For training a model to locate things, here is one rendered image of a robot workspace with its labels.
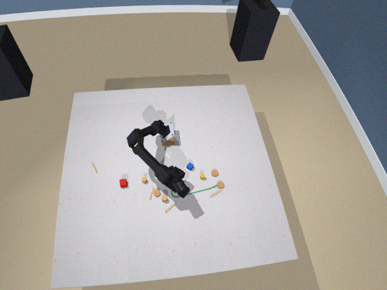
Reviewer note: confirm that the blue cube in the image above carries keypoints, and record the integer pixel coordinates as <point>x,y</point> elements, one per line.
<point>190,166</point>

